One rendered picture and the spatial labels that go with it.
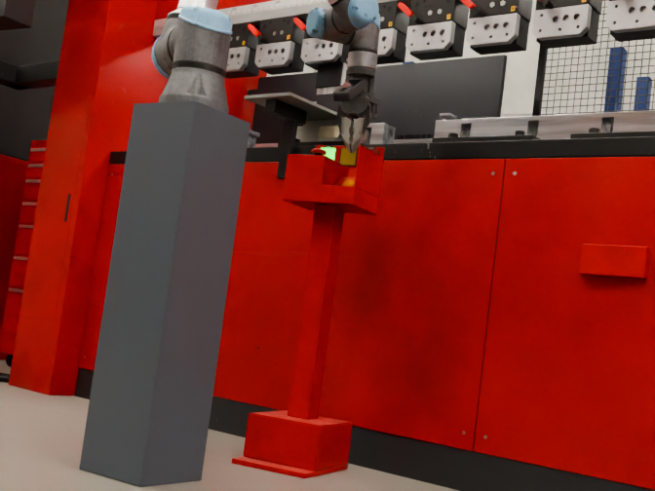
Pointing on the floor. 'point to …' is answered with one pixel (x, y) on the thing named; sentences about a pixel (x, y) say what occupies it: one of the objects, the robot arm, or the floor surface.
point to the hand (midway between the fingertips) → (351, 147)
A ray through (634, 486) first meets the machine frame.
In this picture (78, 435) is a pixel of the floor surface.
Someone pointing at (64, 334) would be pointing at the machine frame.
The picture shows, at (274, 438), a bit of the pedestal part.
